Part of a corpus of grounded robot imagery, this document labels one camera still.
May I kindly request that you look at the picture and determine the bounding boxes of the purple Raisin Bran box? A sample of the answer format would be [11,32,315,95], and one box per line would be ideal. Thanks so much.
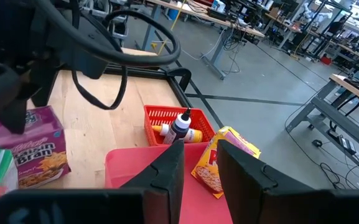
[0,105,72,190]

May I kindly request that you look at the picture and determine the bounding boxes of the neighbouring black robot rig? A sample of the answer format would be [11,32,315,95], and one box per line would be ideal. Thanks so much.
[264,0,359,65]

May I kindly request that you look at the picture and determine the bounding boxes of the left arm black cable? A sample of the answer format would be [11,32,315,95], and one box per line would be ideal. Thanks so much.
[35,0,182,111]

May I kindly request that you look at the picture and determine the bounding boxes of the yellow squeeze bottle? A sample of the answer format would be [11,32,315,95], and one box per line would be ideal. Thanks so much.
[151,124,204,144]

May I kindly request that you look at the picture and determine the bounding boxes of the grey metal workbench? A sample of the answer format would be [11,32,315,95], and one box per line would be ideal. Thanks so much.
[284,73,359,185]

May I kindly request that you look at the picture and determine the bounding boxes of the black bottle white label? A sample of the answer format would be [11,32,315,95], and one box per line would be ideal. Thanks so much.
[162,107,193,145]

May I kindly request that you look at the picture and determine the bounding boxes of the yellow hanging cable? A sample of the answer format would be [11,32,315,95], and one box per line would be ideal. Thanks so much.
[151,0,189,56]

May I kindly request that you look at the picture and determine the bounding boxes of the red slotted plastic basket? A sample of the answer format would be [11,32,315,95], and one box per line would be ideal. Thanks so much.
[143,105,217,147]

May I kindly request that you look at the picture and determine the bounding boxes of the yellow Corn Pops box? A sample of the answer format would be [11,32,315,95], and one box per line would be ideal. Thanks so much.
[190,125,262,200]

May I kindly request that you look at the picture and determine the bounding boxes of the black floor cable pile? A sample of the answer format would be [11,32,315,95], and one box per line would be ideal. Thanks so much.
[318,161,359,191]

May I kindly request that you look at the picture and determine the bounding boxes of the power strip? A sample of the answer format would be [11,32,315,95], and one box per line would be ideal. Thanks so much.
[327,128,358,156]

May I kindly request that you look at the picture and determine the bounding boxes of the small blue bucket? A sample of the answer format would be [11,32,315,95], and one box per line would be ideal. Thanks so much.
[167,8,184,22]

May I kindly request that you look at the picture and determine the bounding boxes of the storage bin rack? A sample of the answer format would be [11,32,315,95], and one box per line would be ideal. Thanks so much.
[106,0,131,40]

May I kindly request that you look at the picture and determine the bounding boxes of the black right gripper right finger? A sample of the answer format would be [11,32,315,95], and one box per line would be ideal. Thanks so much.
[216,139,359,224]

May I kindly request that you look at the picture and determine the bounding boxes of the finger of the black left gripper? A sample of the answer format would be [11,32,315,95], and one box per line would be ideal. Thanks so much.
[0,60,28,136]
[29,61,58,108]

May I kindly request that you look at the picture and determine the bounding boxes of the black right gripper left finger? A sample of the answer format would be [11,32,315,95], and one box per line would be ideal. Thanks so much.
[0,139,185,224]

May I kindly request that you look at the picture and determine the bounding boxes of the wooden-top workbench grey legs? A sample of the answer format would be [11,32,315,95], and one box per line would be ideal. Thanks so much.
[141,0,266,81]

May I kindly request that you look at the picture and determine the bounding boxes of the pink plastic tray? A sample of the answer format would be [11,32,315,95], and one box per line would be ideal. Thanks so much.
[105,142,233,224]

